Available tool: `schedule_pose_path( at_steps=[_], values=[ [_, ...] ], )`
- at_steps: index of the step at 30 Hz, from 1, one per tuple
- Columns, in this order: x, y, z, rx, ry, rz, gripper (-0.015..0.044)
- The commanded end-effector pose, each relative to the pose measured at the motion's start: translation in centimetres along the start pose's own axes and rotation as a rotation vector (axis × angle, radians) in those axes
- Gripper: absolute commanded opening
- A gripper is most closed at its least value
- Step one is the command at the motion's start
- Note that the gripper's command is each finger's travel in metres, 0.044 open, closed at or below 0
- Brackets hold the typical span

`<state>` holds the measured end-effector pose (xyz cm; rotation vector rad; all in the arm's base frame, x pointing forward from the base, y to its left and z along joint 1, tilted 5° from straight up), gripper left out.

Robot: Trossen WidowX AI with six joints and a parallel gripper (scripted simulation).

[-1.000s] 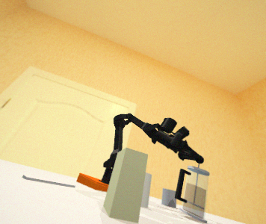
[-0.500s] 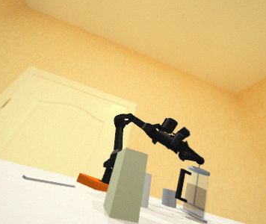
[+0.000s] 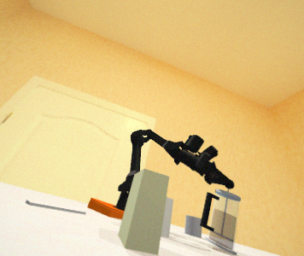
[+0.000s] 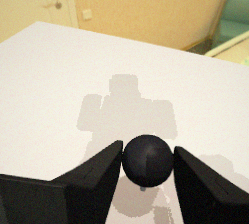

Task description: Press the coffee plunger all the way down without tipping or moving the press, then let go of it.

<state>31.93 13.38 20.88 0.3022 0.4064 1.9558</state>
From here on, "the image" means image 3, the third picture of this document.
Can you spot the glass french press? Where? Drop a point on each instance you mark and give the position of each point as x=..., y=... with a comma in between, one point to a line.
x=223, y=226

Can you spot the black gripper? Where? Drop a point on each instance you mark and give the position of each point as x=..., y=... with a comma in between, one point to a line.
x=203, y=166

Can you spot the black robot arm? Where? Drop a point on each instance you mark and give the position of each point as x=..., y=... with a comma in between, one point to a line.
x=193, y=144

